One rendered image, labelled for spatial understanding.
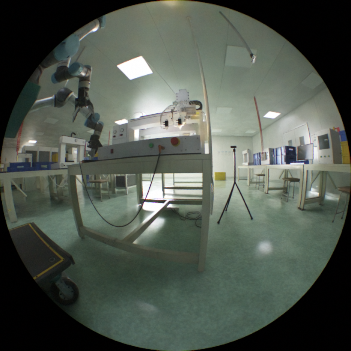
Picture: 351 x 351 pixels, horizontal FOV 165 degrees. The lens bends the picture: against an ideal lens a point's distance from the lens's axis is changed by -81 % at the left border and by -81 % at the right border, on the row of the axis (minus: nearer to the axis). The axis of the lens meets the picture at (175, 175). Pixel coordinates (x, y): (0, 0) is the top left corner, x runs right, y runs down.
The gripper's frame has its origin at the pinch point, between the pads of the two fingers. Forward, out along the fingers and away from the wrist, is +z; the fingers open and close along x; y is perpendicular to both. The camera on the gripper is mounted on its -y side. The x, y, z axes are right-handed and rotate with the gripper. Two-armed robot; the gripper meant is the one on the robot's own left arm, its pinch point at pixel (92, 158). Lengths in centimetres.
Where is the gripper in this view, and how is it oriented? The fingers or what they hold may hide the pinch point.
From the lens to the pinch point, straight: 115.6
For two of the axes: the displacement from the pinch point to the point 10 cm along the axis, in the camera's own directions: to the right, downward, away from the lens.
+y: -2.8, -2.0, -9.4
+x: 9.6, 0.0, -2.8
